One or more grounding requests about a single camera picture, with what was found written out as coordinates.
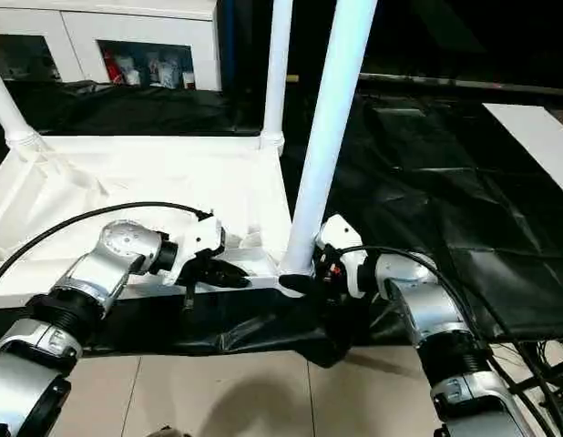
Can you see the white plastic table top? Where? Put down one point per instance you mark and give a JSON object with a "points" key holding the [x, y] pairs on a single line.
{"points": [[149, 182]]}

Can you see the white plastic table leg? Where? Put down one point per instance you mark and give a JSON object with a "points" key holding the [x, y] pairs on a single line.
{"points": [[277, 68], [327, 136], [8, 109]]}

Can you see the black plastic mat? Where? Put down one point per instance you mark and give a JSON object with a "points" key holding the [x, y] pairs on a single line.
{"points": [[445, 205]]}

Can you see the grey robot body part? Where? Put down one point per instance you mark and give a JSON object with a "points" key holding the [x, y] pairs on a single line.
{"points": [[165, 432]]}

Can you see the small white cup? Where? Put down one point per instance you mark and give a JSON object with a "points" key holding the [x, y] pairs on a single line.
{"points": [[188, 81]]}

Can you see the red bottle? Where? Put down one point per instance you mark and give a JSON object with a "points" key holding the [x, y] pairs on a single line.
{"points": [[109, 68]]}

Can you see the long dark metal rod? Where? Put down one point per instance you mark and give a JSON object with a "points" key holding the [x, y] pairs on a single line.
{"points": [[445, 82]]}

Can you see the black stand leg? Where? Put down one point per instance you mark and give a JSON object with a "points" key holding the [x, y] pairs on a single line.
{"points": [[532, 384]]}

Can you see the white flat board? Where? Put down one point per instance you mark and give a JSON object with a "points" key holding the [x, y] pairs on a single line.
{"points": [[536, 136]]}

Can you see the white cabinet with glass doors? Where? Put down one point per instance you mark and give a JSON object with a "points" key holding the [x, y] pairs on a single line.
{"points": [[81, 27]]}

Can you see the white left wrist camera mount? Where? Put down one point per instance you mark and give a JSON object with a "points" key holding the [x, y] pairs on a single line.
{"points": [[204, 236]]}

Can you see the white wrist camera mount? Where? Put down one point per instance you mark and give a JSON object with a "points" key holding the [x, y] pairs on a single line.
{"points": [[340, 232], [204, 236]]}

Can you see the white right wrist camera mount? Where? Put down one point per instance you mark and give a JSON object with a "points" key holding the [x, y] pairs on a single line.
{"points": [[340, 232]]}

